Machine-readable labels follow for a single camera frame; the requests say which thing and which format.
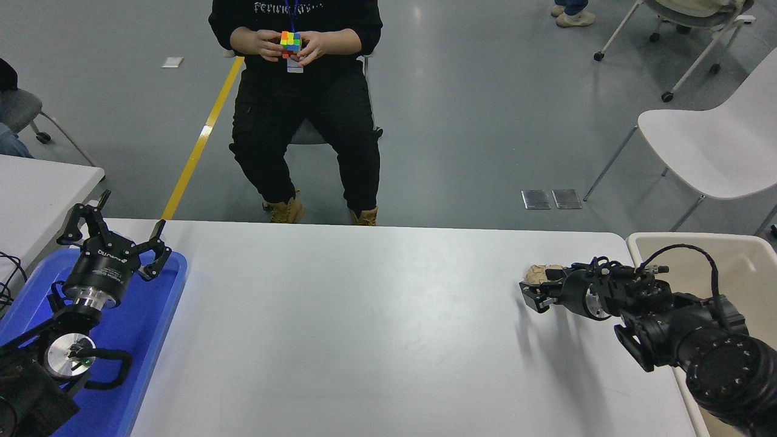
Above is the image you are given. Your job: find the person's left hand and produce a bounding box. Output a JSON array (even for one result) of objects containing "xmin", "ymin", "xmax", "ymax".
[{"xmin": 296, "ymin": 30, "xmax": 331, "ymax": 67}]

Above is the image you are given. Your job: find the person with puzzle cube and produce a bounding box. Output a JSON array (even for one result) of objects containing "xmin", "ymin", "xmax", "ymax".
[{"xmin": 208, "ymin": 0, "xmax": 384, "ymax": 226}]

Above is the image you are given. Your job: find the white side table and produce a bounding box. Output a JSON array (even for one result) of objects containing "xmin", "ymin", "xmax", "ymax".
[{"xmin": 0, "ymin": 154, "xmax": 106, "ymax": 286}]

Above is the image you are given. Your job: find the grey chair with white frame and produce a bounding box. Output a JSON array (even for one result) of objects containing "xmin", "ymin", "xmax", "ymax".
[{"xmin": 594, "ymin": 0, "xmax": 757, "ymax": 103}]

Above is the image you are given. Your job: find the grey wheeled armchair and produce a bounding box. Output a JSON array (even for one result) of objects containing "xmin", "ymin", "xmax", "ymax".
[{"xmin": 290, "ymin": 52, "xmax": 384, "ymax": 146}]

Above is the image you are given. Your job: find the black cable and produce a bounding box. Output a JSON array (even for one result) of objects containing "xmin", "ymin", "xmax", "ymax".
[{"xmin": 0, "ymin": 251, "xmax": 29, "ymax": 313}]

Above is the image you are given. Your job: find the yellow floor tape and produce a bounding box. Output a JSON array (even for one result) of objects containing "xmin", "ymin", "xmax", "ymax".
[{"xmin": 161, "ymin": 56, "xmax": 245, "ymax": 220}]

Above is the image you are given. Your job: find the white plastic chair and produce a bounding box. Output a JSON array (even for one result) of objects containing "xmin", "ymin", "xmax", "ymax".
[{"xmin": 583, "ymin": 47, "xmax": 777, "ymax": 239}]

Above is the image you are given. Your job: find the person in blue trousers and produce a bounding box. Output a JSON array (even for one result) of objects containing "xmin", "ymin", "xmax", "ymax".
[{"xmin": 0, "ymin": 58, "xmax": 36, "ymax": 160}]

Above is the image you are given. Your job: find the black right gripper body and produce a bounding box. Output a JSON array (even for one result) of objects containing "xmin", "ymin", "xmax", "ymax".
[{"xmin": 557, "ymin": 269, "xmax": 592, "ymax": 315}]

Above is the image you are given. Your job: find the person with pale shoes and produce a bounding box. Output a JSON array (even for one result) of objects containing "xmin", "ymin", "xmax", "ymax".
[{"xmin": 551, "ymin": 0, "xmax": 596, "ymax": 28}]

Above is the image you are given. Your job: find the large pale bin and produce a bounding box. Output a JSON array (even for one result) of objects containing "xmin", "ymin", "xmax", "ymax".
[{"xmin": 626, "ymin": 232, "xmax": 777, "ymax": 437}]

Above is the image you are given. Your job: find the person's right hand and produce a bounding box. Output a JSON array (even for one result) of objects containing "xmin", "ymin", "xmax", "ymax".
[{"xmin": 248, "ymin": 29, "xmax": 283, "ymax": 60}]

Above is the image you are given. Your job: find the grey chair with thin legs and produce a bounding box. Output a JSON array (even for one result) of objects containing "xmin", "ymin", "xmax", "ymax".
[{"xmin": 0, "ymin": 89, "xmax": 97, "ymax": 168}]

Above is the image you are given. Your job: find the tan paper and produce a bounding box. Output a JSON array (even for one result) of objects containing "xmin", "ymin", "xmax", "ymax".
[{"xmin": 525, "ymin": 264, "xmax": 565, "ymax": 287}]

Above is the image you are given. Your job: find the blue lanyard with badge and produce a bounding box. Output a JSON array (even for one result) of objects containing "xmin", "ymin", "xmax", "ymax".
[{"xmin": 285, "ymin": 0, "xmax": 304, "ymax": 74}]

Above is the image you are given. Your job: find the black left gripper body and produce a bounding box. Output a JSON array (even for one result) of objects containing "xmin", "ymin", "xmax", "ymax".
[{"xmin": 64, "ymin": 234, "xmax": 141, "ymax": 295}]

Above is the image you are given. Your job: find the blue plastic tray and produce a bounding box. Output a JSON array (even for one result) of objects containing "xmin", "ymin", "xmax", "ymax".
[{"xmin": 0, "ymin": 248, "xmax": 188, "ymax": 437}]

